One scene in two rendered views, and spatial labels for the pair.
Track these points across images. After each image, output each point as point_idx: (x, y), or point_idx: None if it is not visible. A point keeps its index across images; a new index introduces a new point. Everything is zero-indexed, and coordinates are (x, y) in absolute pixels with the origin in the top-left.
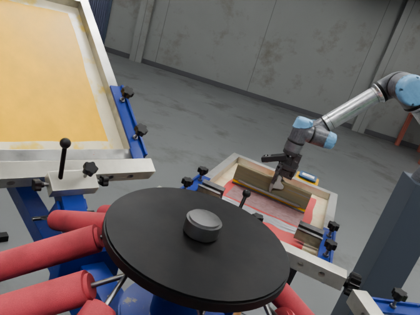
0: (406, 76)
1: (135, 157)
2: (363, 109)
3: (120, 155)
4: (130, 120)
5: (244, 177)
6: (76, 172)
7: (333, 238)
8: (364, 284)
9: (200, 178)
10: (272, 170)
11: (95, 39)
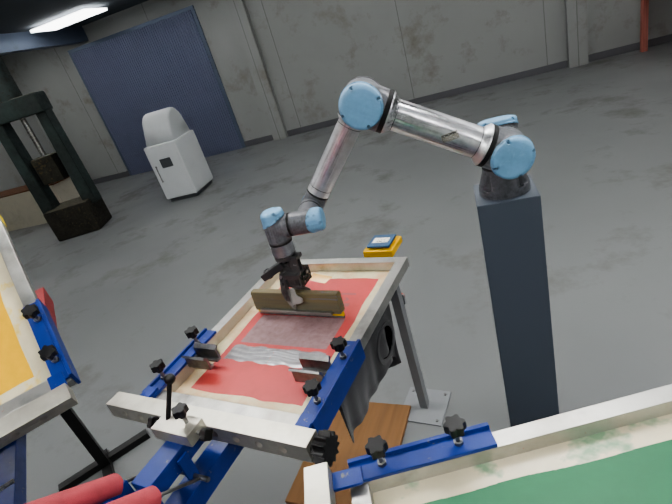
0: (342, 92)
1: (53, 387)
2: (344, 152)
3: (39, 393)
4: (49, 340)
5: (265, 304)
6: None
7: (345, 359)
8: (500, 352)
9: (195, 341)
10: (320, 263)
11: (6, 257)
